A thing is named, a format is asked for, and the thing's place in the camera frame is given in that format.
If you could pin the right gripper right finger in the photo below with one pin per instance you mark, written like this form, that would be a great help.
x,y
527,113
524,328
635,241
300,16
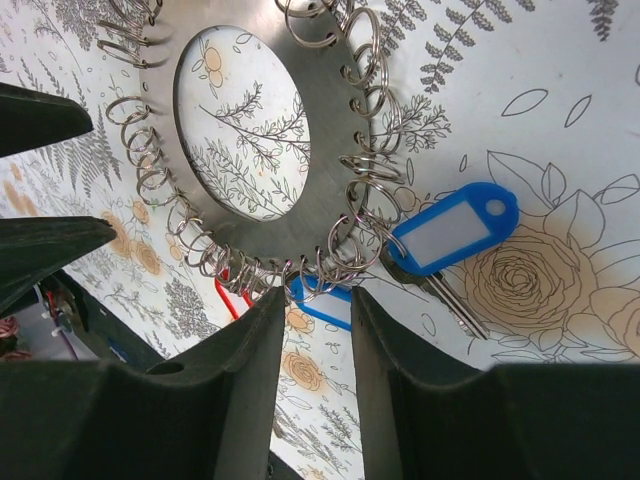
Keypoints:
x,y
425,415

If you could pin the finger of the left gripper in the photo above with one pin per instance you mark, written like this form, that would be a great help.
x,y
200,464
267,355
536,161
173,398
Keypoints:
x,y
35,247
31,120

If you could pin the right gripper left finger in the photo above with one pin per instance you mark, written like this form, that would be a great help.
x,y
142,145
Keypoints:
x,y
205,414

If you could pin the red key tag with key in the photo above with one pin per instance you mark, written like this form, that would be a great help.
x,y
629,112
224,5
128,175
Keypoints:
x,y
235,304

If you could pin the blue key tag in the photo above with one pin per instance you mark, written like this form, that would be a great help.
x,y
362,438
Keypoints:
x,y
467,222
332,306

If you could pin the floral patterned table mat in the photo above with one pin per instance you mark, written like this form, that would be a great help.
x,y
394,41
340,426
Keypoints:
x,y
541,97

